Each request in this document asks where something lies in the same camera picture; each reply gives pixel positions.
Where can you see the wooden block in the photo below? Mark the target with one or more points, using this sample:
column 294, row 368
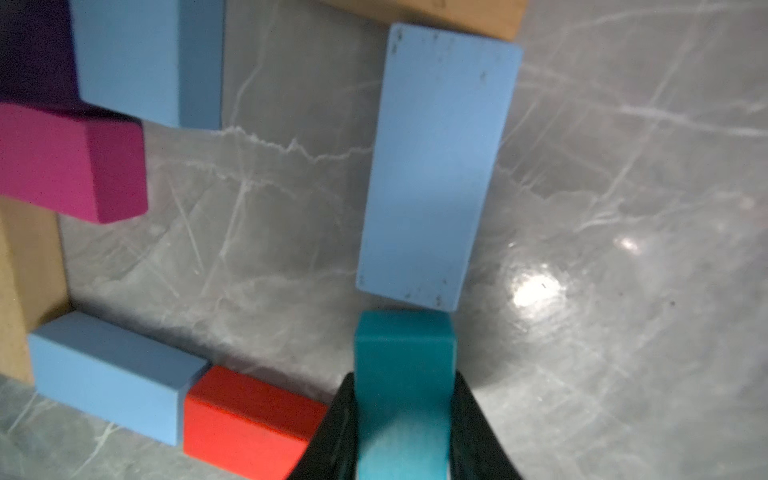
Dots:
column 499, row 19
column 33, row 282

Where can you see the magenta rectangular block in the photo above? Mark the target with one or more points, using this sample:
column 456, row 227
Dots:
column 89, row 167

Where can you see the purple triangle block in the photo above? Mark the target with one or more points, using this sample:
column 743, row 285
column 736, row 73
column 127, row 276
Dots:
column 37, row 55

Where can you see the light blue block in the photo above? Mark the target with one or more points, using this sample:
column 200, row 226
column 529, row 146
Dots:
column 158, row 61
column 114, row 374
column 444, row 103

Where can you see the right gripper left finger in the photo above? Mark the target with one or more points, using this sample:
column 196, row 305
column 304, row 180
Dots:
column 332, row 452

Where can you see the teal rectangular block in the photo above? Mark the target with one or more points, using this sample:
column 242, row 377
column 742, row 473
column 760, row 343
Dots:
column 404, row 376

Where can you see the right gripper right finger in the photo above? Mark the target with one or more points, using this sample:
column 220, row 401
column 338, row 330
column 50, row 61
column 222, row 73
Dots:
column 475, row 453

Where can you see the red rectangular block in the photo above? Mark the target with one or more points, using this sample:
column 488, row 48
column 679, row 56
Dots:
column 246, row 426

